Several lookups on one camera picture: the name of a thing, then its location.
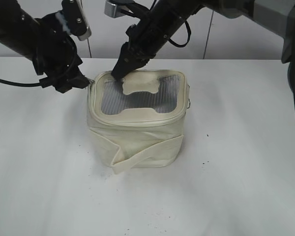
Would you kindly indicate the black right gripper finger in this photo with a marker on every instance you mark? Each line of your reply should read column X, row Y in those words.
column 139, row 63
column 126, row 63

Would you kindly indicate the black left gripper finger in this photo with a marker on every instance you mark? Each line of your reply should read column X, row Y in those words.
column 66, row 83

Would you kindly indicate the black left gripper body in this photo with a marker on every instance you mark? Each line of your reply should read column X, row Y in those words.
column 54, row 54

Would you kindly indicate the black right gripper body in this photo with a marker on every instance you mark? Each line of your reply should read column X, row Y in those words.
column 152, row 32

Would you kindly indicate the cream zippered bag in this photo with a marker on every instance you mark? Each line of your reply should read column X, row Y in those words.
column 138, row 122

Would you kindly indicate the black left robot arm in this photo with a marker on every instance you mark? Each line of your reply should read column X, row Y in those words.
column 16, row 27

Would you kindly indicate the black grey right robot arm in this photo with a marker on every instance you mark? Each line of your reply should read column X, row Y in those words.
column 277, row 16

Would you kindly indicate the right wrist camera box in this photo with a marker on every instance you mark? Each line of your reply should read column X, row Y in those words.
column 118, row 8

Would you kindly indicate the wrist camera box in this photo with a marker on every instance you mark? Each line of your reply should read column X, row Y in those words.
column 118, row 8
column 73, row 19

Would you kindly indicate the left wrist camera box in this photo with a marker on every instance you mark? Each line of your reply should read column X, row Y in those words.
column 73, row 19

